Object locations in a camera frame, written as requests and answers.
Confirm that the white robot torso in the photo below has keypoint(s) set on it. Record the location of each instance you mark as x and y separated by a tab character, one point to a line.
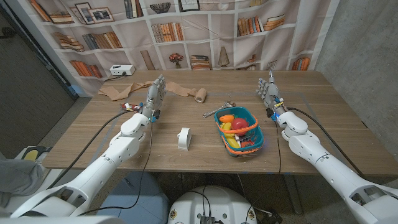
217	202

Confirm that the red toy tomato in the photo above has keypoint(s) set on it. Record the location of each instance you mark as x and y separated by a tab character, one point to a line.
239	123

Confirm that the blue stool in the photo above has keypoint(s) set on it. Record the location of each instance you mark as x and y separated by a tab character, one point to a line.
136	199

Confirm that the yellow toy banana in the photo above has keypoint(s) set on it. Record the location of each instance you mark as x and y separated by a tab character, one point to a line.
232	142

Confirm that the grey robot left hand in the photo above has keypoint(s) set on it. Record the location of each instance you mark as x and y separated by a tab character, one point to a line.
154	96

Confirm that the grey metal table leg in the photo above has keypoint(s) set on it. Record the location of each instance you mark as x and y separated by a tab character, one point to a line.
293	196

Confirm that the small yellow toy fruit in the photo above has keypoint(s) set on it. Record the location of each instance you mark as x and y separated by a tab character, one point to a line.
227	126

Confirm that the printed bookshelf backdrop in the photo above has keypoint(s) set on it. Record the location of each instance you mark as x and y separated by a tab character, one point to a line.
199	46

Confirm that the dark grey partition panel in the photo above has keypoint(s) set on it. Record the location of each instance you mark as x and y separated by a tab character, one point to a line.
31	93

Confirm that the tan adhesive wrap roll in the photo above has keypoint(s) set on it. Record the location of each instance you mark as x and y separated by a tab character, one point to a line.
180	89

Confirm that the small red toy piece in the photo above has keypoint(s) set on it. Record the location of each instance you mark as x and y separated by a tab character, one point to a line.
247	144

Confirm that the white power box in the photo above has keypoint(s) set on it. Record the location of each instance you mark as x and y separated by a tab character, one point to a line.
121	70

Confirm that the orange toy fruit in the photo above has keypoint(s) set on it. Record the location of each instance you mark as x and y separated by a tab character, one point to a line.
227	118

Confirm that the person in grey trousers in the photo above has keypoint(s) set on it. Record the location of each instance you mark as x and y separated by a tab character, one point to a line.
18	177

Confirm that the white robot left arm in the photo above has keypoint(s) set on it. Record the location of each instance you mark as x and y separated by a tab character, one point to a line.
102	161

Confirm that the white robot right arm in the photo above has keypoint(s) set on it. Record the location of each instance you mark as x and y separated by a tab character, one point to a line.
326	161

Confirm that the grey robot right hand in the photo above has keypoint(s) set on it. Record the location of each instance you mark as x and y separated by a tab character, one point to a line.
272	95

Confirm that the yellow and black object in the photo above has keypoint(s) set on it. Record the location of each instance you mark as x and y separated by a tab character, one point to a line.
31	154

